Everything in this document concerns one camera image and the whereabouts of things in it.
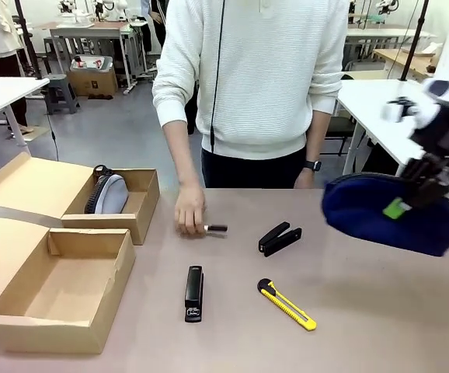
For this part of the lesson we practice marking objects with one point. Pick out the long black stapler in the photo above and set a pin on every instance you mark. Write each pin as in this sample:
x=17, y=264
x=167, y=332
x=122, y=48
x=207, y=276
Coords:
x=193, y=293

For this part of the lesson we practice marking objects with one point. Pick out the brown cardboard floor box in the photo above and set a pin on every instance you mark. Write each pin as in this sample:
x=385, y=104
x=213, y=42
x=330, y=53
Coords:
x=92, y=82

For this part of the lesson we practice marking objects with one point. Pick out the large cardboard box with lid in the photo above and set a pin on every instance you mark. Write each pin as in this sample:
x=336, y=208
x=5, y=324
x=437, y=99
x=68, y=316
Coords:
x=22, y=272

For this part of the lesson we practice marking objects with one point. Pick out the grey zippered pencil case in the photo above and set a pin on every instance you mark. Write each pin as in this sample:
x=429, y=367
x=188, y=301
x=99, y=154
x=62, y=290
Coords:
x=110, y=194

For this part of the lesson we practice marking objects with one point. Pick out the black green-tipped right gripper finger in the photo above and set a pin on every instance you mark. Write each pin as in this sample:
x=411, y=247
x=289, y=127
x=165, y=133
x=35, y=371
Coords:
x=416, y=167
x=426, y=190

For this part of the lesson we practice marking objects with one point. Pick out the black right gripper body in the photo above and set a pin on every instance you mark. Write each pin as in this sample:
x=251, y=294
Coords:
x=447, y=134

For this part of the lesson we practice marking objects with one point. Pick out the black stapler hinged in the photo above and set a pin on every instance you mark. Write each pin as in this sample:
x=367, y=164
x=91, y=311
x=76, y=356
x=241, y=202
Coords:
x=280, y=239

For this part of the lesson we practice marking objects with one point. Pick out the grey plastic stool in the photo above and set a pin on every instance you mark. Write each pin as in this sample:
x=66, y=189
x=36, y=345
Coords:
x=59, y=93

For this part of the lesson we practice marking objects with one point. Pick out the wood-topped grey frame table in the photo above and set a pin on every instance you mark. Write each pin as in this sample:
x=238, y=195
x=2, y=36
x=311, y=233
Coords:
x=92, y=29

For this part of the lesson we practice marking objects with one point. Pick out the clear plastic bin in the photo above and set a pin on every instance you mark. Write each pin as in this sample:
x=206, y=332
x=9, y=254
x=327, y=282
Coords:
x=91, y=63

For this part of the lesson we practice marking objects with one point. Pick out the person's right hand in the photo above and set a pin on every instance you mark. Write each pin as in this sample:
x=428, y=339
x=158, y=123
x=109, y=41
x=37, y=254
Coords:
x=189, y=211

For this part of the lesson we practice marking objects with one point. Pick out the yellow black utility knife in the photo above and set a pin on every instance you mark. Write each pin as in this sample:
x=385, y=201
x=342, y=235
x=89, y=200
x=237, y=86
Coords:
x=284, y=305

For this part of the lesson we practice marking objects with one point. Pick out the black chair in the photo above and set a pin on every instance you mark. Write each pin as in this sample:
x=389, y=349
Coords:
x=337, y=128

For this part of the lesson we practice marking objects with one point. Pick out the small cardboard box with lid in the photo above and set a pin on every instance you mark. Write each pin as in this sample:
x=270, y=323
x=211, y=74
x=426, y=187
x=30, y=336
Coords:
x=34, y=190

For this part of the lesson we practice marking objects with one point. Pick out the black trousers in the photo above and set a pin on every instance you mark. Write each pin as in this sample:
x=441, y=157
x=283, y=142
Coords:
x=255, y=173

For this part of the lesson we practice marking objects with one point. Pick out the person's right forearm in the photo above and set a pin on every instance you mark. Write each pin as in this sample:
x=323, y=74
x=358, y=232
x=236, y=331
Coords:
x=182, y=155

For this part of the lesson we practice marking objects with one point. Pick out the small black stick item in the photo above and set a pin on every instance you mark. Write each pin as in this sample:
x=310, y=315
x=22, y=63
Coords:
x=217, y=228

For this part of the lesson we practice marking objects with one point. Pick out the black tripod pole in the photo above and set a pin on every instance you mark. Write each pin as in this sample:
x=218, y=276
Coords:
x=413, y=42
x=28, y=39

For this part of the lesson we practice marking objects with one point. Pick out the person in dark tracksuit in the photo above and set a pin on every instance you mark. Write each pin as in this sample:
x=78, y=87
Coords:
x=156, y=19

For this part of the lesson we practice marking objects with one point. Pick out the white knitted sweater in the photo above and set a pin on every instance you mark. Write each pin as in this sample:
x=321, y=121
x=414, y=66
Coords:
x=259, y=77

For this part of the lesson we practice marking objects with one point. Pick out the light wood table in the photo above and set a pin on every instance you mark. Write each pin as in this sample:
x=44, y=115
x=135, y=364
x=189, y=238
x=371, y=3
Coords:
x=403, y=58

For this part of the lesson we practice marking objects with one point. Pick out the person's left hand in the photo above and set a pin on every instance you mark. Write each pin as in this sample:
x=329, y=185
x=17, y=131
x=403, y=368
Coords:
x=306, y=180

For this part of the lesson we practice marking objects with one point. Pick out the person's left forearm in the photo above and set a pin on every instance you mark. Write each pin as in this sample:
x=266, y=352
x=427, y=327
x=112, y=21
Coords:
x=317, y=136

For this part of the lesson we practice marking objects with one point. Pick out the large white rounded table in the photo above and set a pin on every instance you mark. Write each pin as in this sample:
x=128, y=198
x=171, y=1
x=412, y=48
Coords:
x=368, y=101

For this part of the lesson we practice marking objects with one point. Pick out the black wrist watch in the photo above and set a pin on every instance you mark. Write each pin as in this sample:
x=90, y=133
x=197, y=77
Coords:
x=313, y=165

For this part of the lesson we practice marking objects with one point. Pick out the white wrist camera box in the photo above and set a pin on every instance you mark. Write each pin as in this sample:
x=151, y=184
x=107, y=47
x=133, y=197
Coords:
x=397, y=110

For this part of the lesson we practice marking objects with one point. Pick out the blue Campus pencil case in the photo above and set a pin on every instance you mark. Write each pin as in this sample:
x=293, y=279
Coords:
x=368, y=211

